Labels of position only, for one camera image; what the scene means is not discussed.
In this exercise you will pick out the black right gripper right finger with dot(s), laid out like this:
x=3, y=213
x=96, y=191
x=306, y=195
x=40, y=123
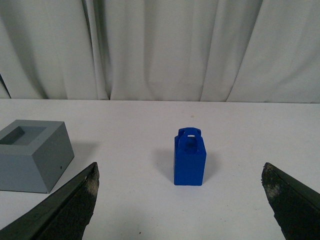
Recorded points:
x=296, y=206

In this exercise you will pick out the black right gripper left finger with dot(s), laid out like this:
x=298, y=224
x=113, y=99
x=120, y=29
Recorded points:
x=63, y=215

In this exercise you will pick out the blue plastic part with handle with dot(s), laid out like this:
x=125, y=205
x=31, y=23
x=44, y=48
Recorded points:
x=189, y=157

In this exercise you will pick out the gray square base block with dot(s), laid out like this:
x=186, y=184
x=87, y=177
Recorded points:
x=33, y=155

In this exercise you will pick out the white curtain backdrop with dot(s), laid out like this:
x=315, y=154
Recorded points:
x=161, y=50

